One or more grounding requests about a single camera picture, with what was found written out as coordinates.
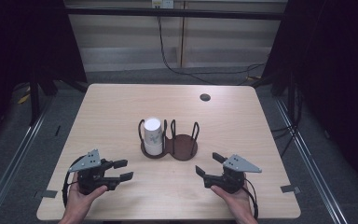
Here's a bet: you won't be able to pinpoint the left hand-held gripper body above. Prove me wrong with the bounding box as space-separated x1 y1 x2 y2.
68 148 121 196

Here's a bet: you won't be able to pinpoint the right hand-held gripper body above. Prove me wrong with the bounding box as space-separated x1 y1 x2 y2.
203 153 262 194

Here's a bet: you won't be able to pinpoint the dark wire cup holder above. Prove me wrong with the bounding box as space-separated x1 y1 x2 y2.
137 118 200 162

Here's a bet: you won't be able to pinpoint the printed white paper cup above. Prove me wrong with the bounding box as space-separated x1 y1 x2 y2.
143 117 163 146

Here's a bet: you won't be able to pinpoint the person's left hand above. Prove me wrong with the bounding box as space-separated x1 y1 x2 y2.
62 172 109 219

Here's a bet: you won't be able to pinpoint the person's right hand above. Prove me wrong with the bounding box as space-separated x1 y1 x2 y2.
210 178 257 220

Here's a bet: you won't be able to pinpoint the plain white paper cup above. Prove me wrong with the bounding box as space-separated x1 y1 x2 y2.
144 141 164 156

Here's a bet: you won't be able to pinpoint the grey tape strip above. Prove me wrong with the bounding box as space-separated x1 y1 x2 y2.
33 189 59 200
280 184 302 195

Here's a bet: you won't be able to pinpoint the black metal stand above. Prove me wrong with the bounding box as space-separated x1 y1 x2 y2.
28 69 42 127

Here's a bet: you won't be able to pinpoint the black curtain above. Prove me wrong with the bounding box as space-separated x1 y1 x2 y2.
261 0 358 200
0 0 89 157

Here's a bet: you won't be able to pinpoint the black horizontal bar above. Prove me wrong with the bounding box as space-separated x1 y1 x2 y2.
64 7 287 21

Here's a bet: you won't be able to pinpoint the left hand-held gripper cable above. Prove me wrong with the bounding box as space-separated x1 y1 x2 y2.
62 155 87 208

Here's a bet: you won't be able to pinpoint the hand-held gripper cable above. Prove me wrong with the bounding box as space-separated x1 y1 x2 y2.
62 155 87 208
242 176 260 220

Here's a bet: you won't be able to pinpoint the right hand-held gripper cable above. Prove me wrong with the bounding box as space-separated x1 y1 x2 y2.
242 176 260 220

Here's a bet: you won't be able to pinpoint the black floor cables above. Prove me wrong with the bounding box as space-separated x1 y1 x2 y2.
271 122 300 159

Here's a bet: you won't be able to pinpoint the metal floor rail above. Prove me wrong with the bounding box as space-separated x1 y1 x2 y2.
0 96 54 224
274 98 350 224

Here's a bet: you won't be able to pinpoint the black hanging wall cable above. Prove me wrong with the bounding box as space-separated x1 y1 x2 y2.
156 15 267 87

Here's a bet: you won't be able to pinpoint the white wall outlet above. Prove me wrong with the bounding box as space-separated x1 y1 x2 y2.
151 0 175 9

